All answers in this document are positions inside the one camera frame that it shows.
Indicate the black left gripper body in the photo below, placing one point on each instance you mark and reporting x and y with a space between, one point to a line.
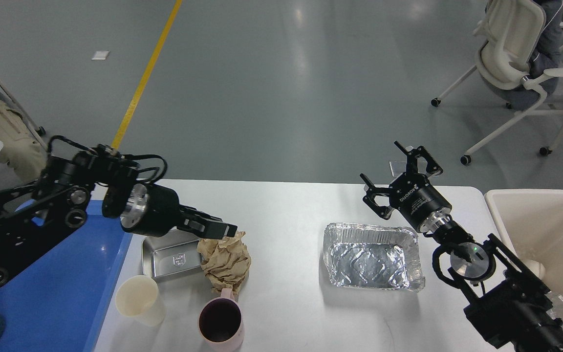
151 210

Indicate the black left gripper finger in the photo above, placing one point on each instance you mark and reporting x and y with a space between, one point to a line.
204 225

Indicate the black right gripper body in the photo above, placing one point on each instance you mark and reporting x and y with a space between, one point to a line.
418 201

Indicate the brown paper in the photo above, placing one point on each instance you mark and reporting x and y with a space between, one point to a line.
225 262

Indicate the pink mug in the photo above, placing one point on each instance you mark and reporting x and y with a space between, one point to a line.
221 323

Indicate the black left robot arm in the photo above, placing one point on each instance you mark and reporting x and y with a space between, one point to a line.
39 215

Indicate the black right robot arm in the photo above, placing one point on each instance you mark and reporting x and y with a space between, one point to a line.
508 303

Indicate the small stainless steel tray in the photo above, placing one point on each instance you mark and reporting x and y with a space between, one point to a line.
171 256

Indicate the aluminium foil container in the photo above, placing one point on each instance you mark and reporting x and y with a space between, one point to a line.
372 257

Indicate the white paper cup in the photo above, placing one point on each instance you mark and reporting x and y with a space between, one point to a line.
138 298

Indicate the blue plastic tray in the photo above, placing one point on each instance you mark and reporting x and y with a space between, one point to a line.
59 303

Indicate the beige plastic bin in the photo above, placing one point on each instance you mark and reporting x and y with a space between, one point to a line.
530 223

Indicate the white office chair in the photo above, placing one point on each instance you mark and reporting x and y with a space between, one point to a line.
512 29

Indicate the seated person in jeans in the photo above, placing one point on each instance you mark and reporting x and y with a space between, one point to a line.
546 54

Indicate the person in black shirt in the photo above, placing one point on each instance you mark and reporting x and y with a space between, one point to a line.
21 152

